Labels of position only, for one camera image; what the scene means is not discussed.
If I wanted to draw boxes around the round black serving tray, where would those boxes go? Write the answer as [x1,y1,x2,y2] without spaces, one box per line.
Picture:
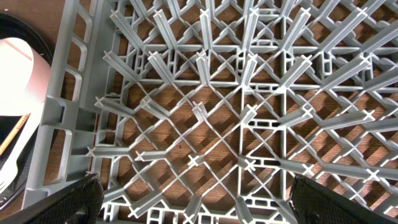
[0,12,53,211]

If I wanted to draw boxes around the pink bowl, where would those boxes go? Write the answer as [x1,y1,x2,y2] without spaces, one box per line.
[1,37,50,116]

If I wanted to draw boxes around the wooden chopstick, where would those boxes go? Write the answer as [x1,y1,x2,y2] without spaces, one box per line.
[0,114,30,155]

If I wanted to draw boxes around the grey plastic dishwasher rack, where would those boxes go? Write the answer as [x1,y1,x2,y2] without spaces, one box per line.
[23,0,397,223]

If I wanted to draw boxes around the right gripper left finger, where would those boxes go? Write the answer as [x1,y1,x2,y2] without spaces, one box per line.
[1,174,104,224]

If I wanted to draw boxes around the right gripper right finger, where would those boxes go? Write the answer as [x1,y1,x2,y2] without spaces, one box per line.
[289,175,395,224]

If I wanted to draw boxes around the white plastic fork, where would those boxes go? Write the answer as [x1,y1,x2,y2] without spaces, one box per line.
[1,104,44,193]

